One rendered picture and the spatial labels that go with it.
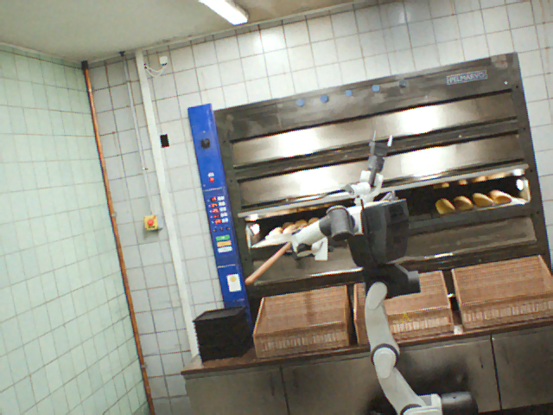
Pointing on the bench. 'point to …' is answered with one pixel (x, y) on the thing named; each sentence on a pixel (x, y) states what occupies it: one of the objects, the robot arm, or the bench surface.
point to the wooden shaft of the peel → (267, 264)
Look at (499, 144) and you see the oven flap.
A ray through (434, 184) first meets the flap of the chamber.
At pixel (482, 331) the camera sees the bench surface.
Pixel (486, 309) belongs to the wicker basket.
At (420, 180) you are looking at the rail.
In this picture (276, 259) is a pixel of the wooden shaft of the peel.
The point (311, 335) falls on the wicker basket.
